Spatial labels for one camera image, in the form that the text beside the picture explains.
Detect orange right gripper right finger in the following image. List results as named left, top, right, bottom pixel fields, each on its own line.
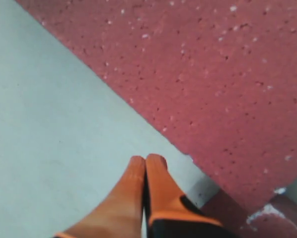
left=145, top=153, right=238, bottom=238

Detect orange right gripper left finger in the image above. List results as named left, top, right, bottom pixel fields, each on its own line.
left=54, top=156, right=146, bottom=238

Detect red brick with white chip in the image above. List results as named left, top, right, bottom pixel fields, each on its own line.
left=201, top=190, right=297, bottom=238

